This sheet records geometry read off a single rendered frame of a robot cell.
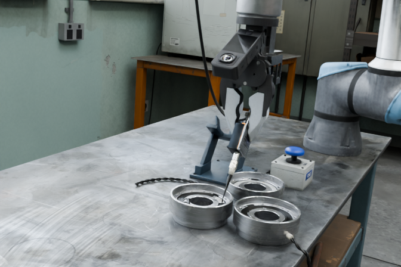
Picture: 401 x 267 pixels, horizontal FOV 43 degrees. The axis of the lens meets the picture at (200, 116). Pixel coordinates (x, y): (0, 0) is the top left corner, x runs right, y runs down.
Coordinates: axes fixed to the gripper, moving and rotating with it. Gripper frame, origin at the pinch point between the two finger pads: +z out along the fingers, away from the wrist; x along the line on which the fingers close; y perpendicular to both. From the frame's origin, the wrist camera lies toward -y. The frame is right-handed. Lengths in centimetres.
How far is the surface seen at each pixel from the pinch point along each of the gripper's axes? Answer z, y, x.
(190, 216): 10.9, -13.9, 1.9
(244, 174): 9.6, 6.8, 1.3
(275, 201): 9.6, -2.6, -8.1
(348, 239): 38, 54, -13
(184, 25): -5, 204, 126
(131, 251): 13.1, -24.9, 5.2
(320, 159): 13.4, 39.0, -5.7
